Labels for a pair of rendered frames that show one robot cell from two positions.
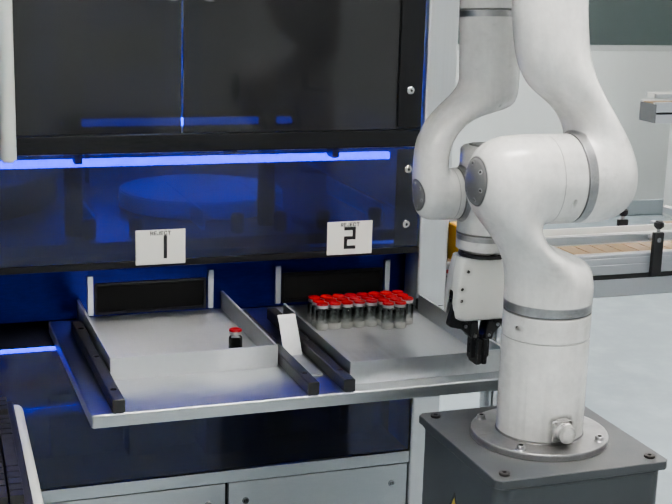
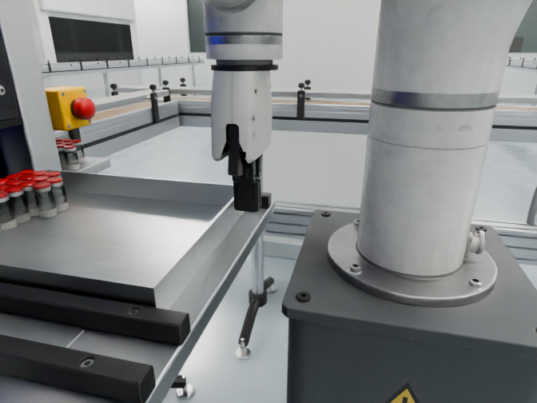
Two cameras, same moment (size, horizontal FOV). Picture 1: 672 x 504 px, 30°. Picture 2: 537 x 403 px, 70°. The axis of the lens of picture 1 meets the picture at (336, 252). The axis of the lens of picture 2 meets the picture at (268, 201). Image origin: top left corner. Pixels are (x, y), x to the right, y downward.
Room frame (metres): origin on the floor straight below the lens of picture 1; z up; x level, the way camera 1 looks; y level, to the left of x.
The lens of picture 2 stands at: (1.56, 0.14, 1.09)
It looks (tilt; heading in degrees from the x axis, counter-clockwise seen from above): 22 degrees down; 304
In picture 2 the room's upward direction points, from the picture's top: straight up
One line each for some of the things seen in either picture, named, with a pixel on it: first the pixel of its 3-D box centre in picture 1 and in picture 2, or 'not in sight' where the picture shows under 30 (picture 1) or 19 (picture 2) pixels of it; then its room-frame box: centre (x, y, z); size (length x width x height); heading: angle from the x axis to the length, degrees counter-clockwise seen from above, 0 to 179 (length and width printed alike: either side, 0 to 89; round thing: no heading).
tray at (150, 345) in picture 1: (172, 331); not in sight; (1.98, 0.27, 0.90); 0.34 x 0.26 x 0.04; 20
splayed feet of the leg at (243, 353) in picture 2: not in sight; (257, 305); (2.36, -0.97, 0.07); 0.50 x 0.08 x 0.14; 110
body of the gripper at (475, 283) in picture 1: (481, 281); (245, 107); (1.84, -0.22, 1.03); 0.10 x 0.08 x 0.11; 110
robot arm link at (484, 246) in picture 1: (485, 241); (244, 49); (1.84, -0.22, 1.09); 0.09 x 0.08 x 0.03; 110
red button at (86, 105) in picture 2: not in sight; (81, 108); (2.25, -0.26, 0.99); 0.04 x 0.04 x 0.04; 20
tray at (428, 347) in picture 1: (388, 335); (85, 221); (1.99, -0.09, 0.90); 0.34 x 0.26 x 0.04; 20
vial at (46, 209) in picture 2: (387, 315); (45, 200); (2.08, -0.09, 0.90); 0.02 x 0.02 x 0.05
